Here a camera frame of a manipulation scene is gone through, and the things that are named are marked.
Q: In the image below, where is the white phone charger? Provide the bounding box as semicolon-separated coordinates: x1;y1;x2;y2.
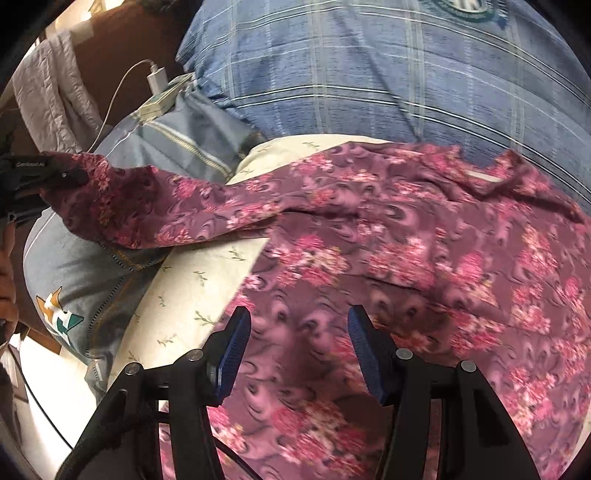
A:
146;64;168;95

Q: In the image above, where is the maroon floral shirt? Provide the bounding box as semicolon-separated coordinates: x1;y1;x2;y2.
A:
42;142;590;479

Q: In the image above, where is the cream leaf-print pillow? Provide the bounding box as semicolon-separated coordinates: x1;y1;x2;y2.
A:
108;134;381;383

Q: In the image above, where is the white charger cable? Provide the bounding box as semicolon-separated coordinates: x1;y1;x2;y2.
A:
85;58;157;153

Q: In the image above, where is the grey logo pillow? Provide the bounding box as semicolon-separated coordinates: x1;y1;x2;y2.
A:
23;89;266;399

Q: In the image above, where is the black cable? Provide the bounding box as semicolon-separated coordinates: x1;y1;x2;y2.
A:
6;345;75;451

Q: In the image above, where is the beige power strip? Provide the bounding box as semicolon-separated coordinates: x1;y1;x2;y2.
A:
136;74;194;122

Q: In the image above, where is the grey hanging cloth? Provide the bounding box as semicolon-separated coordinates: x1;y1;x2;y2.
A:
12;30;102;153

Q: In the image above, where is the person left hand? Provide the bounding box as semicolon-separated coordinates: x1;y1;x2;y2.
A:
1;223;19;349

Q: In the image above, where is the blue plaid duvet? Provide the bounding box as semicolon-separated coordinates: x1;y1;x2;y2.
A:
176;0;590;208

